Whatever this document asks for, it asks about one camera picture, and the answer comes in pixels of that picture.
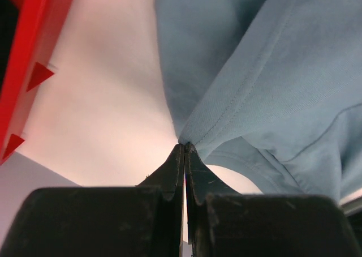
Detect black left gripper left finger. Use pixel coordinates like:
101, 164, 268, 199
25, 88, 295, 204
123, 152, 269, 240
1, 144, 184, 256

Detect red plastic bin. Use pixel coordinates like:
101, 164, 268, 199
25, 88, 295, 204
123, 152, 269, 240
1, 0, 73, 163

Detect blue grey t shirt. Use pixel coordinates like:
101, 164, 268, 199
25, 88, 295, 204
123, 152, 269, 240
154, 0, 361, 201

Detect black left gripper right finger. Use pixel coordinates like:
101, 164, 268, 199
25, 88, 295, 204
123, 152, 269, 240
184, 144, 361, 256

